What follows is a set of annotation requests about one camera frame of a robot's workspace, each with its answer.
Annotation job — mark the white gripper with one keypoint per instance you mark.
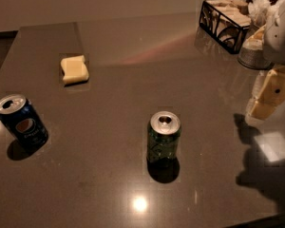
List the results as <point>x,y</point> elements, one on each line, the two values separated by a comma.
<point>280,38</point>

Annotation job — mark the green soda can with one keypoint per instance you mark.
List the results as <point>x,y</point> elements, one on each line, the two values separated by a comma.
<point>163,133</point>

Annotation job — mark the yellow sponge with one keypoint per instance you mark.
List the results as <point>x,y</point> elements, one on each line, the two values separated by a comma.
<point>74,69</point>

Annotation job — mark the blue Pepsi can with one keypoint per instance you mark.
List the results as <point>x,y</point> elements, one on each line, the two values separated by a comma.
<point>19,117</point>

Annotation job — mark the metal mesh cup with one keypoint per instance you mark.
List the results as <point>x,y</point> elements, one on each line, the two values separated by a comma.
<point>251,53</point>

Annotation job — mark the white packets in cup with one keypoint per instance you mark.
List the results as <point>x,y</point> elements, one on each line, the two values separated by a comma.
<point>261,10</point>

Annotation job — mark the black wire napkin basket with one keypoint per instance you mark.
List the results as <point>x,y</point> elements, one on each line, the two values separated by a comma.
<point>226,21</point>

